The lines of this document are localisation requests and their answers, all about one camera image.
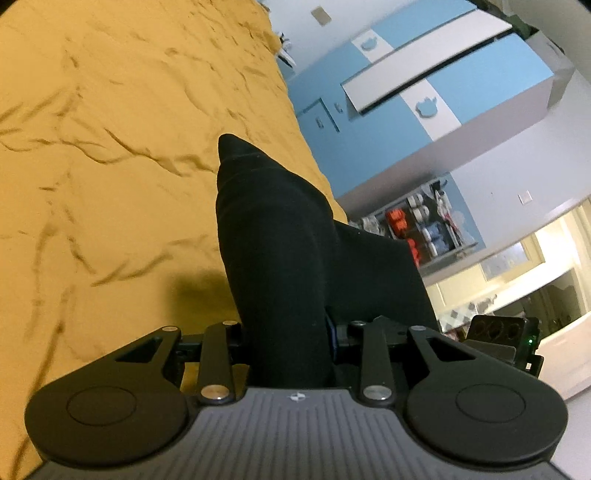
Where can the grey wall switch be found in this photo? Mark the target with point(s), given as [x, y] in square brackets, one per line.
[320, 15]

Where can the white wall switch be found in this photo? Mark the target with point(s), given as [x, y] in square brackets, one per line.
[525, 197]

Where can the blue and white wardrobe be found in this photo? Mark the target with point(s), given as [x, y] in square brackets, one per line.
[415, 92]

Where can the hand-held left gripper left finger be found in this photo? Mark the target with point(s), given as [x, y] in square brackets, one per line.
[217, 360]

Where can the black pants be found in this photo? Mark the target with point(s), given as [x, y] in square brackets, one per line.
[272, 258]

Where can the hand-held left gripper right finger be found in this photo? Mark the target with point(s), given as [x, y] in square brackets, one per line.
[330, 337]

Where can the shelf with storage boxes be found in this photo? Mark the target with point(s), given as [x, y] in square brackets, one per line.
[415, 226]

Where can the yellow bed sheet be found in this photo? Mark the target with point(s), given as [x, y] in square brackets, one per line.
[115, 161]

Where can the blue bedside cabinet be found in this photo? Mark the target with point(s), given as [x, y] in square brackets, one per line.
[318, 117]

